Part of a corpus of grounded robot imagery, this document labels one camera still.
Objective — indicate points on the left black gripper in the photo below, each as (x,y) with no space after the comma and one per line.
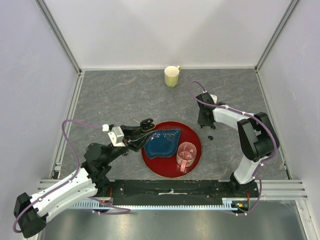
(134,138)

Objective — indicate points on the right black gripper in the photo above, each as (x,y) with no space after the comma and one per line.
(201,122)

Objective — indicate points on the black earbud case gold rim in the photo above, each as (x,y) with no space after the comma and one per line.
(147,125)

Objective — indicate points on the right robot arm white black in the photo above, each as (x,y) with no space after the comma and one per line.
(258,140)

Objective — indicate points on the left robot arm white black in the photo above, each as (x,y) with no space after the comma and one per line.
(33,212)

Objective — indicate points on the blue leaf-shaped dish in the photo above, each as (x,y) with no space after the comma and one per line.
(163,143)

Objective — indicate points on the pink glass mug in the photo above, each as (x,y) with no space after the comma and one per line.
(186,155)

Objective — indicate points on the round red tray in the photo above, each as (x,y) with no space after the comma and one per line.
(168,167)

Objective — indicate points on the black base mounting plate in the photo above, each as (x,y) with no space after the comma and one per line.
(175,192)

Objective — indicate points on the yellow-green ceramic mug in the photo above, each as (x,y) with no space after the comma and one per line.
(171,75)

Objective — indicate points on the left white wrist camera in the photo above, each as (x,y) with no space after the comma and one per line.
(115,134)

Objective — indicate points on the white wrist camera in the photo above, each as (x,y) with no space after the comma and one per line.
(115,134)
(214,98)

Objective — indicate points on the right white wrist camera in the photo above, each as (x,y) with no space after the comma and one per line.
(214,98)

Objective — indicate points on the slotted cable duct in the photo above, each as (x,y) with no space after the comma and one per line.
(90,204)

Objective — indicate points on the right aluminium frame post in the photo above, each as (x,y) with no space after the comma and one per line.
(277,32)

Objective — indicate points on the aluminium frame post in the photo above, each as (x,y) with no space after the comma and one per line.
(58,34)
(277,32)

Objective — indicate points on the left aluminium frame post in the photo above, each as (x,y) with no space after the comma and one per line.
(58,34)

